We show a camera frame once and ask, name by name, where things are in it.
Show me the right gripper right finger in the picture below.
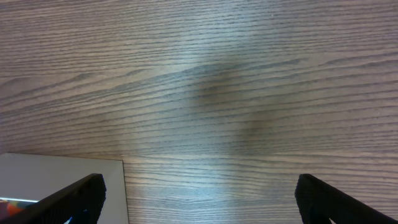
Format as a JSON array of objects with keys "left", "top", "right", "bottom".
[{"left": 295, "top": 174, "right": 397, "bottom": 224}]

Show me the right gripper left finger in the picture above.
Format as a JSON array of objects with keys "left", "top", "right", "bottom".
[{"left": 1, "top": 174, "right": 106, "bottom": 224}]

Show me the white box pink interior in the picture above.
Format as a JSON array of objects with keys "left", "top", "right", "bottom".
[{"left": 1, "top": 153, "right": 129, "bottom": 224}]

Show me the colourful puzzle cube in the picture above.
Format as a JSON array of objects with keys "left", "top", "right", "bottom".
[{"left": 0, "top": 199, "right": 35, "bottom": 220}]

